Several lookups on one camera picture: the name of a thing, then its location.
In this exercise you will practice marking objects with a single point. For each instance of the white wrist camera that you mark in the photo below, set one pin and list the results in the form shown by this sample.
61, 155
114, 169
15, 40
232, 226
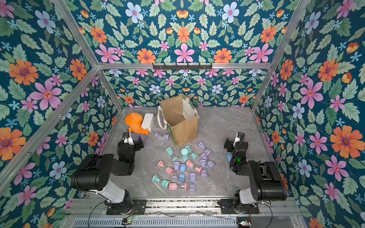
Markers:
127, 138
237, 141

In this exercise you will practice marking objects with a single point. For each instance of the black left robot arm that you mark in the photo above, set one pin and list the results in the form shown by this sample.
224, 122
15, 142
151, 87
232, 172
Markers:
93, 174

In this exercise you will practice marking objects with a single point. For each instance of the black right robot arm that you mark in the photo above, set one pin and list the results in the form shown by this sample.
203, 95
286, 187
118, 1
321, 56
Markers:
265, 181

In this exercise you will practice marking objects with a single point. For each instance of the blue hourglass centre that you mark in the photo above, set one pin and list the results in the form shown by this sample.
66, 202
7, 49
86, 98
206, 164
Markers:
182, 169

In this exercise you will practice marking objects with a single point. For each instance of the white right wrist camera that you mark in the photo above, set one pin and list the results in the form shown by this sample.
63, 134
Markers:
237, 141

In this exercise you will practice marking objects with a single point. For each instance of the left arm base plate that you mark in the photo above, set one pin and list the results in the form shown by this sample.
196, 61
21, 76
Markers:
127, 207

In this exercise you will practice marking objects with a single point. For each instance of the white rectangular box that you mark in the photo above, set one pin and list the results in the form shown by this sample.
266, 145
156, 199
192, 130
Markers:
147, 121

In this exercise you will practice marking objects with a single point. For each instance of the blue hourglass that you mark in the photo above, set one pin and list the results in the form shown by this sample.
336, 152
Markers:
229, 157
182, 169

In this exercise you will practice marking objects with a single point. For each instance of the large teal hourglass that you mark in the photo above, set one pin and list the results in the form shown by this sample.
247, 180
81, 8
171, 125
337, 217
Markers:
185, 153

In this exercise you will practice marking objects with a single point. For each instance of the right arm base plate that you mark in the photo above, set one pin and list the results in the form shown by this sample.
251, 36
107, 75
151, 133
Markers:
233, 206

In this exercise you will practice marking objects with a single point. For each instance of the orange plush toy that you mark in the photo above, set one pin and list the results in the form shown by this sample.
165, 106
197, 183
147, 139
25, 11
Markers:
134, 121

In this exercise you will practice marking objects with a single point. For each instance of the blue hourglass right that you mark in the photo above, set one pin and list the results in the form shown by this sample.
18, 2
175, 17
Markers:
229, 157

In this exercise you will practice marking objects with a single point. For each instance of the purple hourglass front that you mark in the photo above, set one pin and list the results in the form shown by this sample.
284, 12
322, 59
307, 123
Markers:
192, 178

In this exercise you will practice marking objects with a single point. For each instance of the purple hourglass right pair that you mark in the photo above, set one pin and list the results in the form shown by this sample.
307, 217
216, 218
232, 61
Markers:
207, 164

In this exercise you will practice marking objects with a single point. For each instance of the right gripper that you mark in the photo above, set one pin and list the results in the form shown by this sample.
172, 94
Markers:
230, 145

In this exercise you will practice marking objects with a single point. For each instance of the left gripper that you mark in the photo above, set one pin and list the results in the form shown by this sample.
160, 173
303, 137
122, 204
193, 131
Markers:
137, 147

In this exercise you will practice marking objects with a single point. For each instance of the pink hourglass front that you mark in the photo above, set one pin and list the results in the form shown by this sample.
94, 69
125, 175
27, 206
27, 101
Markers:
173, 186

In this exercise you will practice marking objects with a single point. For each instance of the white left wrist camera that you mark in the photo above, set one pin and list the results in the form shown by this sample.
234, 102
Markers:
127, 138

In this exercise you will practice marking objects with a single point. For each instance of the pink hourglass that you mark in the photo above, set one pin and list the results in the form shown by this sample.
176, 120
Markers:
197, 169
173, 186
169, 170

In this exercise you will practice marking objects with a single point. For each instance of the black hook rail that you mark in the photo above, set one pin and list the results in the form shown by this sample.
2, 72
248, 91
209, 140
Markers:
187, 66

